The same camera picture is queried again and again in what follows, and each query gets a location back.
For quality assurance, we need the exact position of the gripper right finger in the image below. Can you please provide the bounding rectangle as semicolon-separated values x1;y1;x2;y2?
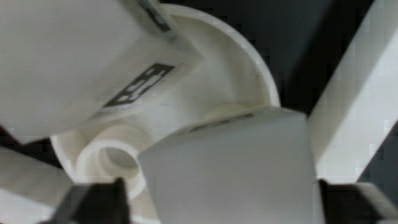
317;179;398;224

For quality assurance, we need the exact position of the white U-shaped fence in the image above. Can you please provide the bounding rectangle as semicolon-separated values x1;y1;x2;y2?
0;0;398;224

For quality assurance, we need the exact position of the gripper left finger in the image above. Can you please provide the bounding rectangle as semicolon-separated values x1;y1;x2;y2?
37;178;129;224

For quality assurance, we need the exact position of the white round stool seat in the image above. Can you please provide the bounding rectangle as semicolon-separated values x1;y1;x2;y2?
51;4;280;224

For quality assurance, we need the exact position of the white stool leg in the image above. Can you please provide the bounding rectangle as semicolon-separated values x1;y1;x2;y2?
138;108;323;224
0;0;200;144

